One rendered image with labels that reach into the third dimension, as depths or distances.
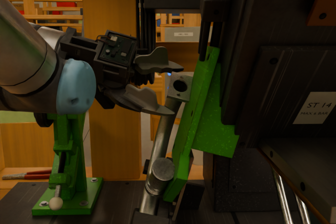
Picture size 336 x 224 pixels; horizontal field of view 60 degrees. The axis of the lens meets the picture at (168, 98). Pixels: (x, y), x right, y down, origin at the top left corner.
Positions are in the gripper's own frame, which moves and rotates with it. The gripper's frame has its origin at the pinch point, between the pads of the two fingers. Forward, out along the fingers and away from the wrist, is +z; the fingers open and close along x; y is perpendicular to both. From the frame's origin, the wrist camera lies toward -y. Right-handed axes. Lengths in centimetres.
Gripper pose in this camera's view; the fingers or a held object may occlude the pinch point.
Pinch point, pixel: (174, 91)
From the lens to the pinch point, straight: 53.1
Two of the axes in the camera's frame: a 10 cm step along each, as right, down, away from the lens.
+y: 2.0, -5.3, -8.2
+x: 1.8, -8.0, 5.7
